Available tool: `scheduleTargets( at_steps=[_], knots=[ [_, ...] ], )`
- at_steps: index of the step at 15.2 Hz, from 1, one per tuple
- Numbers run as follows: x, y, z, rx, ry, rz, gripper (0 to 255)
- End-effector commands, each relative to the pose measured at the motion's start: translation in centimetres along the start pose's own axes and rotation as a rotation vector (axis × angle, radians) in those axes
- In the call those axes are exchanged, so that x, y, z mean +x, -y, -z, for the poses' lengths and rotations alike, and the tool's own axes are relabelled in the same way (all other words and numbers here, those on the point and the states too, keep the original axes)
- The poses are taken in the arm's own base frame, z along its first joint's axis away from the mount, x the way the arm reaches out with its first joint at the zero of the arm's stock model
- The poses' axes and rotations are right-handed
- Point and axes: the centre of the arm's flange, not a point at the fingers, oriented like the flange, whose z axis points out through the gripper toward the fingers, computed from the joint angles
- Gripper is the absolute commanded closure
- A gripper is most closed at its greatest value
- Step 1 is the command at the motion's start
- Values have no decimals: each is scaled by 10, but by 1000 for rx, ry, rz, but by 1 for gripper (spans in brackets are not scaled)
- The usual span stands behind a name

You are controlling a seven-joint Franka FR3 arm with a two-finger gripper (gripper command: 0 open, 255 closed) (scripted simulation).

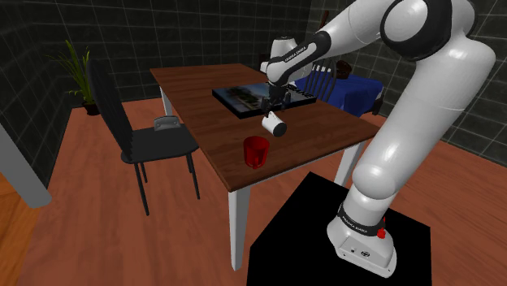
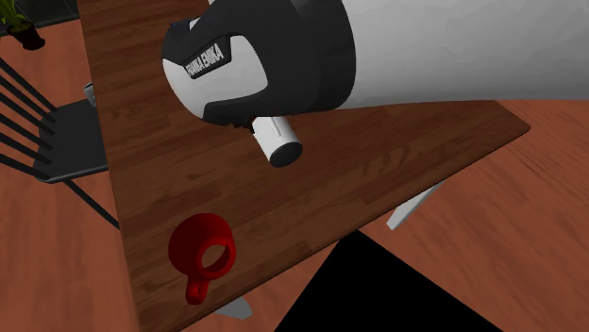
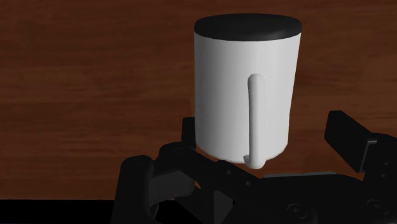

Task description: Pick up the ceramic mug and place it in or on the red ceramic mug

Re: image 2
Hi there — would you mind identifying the white cylinder with grey end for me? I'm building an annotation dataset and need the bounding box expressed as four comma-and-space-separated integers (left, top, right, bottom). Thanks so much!
249, 115, 304, 169

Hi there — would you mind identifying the wooden table with white legs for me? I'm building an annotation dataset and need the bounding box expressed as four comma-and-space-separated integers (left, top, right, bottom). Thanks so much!
76, 0, 531, 332

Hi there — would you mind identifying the small grey object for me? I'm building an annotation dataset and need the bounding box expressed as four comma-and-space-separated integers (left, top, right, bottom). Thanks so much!
83, 81, 98, 108

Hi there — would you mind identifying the black chair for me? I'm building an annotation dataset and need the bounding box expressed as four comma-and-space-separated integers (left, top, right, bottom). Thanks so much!
0, 57, 122, 230

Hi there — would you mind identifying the potted green plant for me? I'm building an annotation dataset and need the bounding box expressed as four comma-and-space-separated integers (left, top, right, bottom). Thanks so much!
0, 0, 46, 51

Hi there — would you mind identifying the red cup with handle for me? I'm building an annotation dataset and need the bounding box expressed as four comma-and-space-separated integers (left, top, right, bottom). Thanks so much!
167, 212, 238, 306

